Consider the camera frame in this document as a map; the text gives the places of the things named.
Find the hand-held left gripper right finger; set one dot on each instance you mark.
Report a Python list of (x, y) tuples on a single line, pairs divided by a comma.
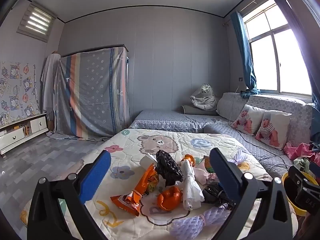
[(222, 170)]

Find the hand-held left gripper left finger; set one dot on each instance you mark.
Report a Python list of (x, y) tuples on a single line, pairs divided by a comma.
[(96, 175)]

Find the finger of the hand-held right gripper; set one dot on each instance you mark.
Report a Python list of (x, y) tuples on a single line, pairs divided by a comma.
[(314, 163), (297, 176)]

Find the yellow bin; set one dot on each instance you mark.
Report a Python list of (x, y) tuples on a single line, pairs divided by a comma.
[(298, 210)]

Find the green snack packet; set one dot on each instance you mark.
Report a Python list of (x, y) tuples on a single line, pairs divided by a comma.
[(207, 163)]

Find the small purple foam net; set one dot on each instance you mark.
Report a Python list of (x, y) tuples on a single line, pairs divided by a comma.
[(237, 158)]

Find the pink plastic bag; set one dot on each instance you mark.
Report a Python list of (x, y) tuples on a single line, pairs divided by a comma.
[(201, 173)]

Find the black plastic bag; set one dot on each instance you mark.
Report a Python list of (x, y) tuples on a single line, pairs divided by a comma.
[(211, 192), (170, 167)]

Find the small orange peel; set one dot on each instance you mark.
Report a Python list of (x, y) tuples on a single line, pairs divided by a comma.
[(189, 158)]

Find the white tissue bundle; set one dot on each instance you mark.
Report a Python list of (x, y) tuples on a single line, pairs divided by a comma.
[(191, 187)]

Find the orange snack packet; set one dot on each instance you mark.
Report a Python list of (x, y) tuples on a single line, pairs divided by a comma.
[(147, 180)]

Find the white paper box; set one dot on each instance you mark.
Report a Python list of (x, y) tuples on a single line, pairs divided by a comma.
[(147, 161)]

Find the large orange peel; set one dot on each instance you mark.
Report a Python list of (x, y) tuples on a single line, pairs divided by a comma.
[(170, 197)]

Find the pink clothes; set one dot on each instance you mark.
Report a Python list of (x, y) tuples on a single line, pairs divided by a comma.
[(297, 150)]

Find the grey quilted mat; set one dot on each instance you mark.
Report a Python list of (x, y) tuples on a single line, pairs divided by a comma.
[(250, 147)]

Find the baby print pillow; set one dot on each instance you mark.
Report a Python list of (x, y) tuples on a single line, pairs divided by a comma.
[(271, 130), (246, 120)]

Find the long grey floral backrest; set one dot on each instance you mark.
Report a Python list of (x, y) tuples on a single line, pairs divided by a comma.
[(297, 110)]

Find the grey floral cushion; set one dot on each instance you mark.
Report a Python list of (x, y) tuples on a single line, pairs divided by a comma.
[(231, 105)]

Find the grey bolster pillow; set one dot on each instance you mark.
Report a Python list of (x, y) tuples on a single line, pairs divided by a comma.
[(190, 110)]

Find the cartoon bear printed quilt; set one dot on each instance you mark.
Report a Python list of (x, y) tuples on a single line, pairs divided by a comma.
[(155, 140)]

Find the tiger plush toy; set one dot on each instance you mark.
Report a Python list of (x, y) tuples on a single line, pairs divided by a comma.
[(206, 97)]

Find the grey lace-trimmed bed cover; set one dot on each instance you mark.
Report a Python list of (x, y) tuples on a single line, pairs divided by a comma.
[(162, 120)]

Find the striped floral sheet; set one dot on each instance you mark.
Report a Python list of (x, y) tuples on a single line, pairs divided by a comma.
[(92, 92)]

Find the white low cabinet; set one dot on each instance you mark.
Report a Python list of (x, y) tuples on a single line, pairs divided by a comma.
[(15, 136)]

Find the white hanging cloth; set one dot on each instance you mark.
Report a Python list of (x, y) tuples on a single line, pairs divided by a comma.
[(48, 85)]

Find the long blue curtain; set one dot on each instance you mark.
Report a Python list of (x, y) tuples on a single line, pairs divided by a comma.
[(307, 55)]

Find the window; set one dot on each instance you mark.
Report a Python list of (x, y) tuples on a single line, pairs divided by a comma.
[(265, 62)]

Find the short blue curtain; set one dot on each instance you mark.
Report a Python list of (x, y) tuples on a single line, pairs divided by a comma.
[(246, 55)]

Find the window blind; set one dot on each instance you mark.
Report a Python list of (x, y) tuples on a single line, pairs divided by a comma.
[(37, 21)]

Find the cartoon wall poster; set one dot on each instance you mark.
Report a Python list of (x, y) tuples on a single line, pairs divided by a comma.
[(17, 90)]

